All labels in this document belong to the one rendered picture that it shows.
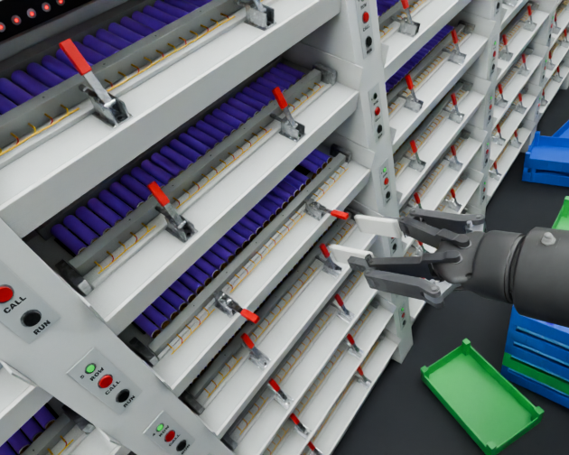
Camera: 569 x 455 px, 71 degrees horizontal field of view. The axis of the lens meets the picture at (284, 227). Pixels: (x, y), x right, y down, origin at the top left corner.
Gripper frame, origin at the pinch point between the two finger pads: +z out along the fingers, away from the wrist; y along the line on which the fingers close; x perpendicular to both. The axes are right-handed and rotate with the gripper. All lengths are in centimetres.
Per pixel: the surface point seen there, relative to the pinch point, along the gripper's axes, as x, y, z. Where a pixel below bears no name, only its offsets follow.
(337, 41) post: 18.8, 30.8, 18.3
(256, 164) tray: 10.4, 3.1, 19.5
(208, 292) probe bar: -3.9, -14.8, 25.0
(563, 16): -46, 214, 32
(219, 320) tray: -8.1, -16.8, 22.7
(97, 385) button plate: 2.8, -35.6, 18.1
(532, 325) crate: -69, 43, -3
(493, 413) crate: -102, 29, 7
